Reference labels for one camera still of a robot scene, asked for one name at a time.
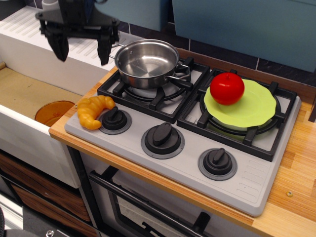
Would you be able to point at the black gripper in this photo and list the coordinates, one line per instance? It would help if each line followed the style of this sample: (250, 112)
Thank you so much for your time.
(79, 19)

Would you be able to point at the yellow plastic croissant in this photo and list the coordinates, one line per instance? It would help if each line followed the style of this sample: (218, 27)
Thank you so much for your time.
(90, 108)

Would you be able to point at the red plastic apple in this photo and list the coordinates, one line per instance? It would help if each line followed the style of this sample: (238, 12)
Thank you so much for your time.
(227, 88)

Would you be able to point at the stainless steel pot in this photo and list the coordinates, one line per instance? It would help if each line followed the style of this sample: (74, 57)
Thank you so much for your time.
(150, 64)

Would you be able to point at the black left stove knob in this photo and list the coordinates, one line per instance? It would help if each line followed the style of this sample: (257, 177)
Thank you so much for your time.
(115, 121)

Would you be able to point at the black stove knob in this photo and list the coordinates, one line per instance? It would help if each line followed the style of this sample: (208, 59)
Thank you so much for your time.
(163, 141)
(217, 164)
(115, 121)

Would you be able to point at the black middle stove knob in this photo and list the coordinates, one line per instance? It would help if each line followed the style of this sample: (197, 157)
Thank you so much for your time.
(163, 141)

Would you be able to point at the grey toy stove top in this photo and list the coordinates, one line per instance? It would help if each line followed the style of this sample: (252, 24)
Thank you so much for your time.
(246, 191)

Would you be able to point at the black right stove knob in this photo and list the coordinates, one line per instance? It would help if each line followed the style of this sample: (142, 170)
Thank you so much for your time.
(217, 164)

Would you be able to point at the light green plate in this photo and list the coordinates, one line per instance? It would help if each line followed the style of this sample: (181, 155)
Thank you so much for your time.
(255, 108)

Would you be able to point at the grey toy faucet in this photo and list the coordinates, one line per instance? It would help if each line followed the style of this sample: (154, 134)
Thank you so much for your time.
(49, 5)

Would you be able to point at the white toy sink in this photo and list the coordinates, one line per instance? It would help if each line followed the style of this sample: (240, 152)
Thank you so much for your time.
(32, 76)

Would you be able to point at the orange sink drain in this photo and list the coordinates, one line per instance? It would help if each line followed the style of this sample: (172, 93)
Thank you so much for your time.
(50, 113)

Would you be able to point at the black left burner grate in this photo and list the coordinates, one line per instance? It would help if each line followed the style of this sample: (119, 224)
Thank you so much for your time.
(165, 103)

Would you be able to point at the black burner grate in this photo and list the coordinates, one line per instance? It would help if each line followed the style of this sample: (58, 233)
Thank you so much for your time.
(165, 103)
(260, 141)

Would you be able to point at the black right burner grate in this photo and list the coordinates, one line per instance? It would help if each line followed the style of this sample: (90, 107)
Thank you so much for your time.
(260, 141)

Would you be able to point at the wooden drawer fronts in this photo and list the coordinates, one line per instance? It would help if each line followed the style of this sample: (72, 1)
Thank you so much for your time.
(47, 195)

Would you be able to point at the toy oven door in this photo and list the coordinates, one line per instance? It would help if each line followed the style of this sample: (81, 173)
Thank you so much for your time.
(138, 223)

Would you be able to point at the black oven door handle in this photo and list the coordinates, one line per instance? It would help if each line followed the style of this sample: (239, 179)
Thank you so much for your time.
(105, 180)

